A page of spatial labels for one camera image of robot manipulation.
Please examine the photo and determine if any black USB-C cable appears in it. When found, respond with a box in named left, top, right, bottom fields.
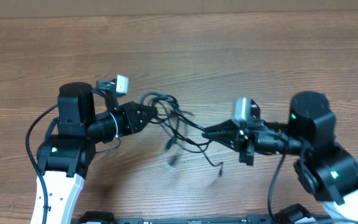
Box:
left=150, top=96, right=224, bottom=178

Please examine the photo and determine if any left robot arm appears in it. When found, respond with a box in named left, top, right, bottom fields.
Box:
left=30, top=80, right=157, bottom=223

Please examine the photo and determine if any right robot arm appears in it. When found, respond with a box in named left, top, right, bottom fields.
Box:
left=202, top=91, right=358, bottom=223

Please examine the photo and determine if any left camera cable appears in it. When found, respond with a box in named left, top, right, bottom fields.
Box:
left=25, top=104, right=59, bottom=224

